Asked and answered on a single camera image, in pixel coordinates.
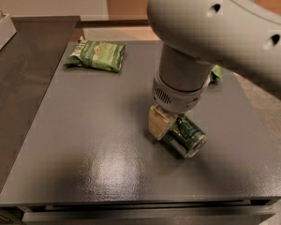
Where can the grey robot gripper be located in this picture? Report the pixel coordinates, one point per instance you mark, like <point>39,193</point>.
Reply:
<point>175,99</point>

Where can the green soda can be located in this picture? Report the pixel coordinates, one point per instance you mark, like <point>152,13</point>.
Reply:
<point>185,137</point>

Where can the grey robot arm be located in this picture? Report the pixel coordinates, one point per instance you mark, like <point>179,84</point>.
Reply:
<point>197,35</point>

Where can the green snack bag right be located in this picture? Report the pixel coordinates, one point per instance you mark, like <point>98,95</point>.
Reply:
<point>216,74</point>

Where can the green chip bag left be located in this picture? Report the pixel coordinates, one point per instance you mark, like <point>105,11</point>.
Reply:
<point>97,55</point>

